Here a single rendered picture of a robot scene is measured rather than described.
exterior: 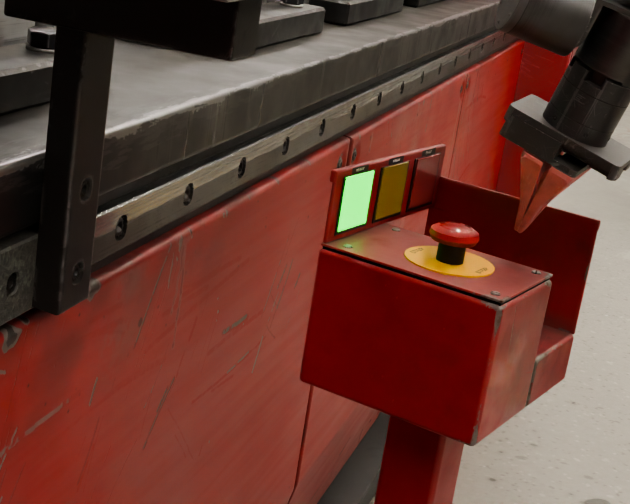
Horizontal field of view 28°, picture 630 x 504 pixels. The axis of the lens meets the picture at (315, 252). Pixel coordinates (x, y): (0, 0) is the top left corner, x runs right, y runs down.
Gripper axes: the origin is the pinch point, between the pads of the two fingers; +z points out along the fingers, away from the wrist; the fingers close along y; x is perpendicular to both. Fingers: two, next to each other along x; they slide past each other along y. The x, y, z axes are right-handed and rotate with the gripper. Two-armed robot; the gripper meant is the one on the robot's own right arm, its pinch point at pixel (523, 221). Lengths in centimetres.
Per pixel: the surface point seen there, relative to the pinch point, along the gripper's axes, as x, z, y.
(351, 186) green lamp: 11.8, 0.5, 11.5
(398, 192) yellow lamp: 3.3, 2.3, 10.1
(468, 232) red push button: 10.4, -0.8, 1.7
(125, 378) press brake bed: 26.2, 17.8, 16.9
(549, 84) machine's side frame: -173, 33, 37
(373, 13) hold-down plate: -57, 6, 40
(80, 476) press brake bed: 32.5, 22.6, 14.5
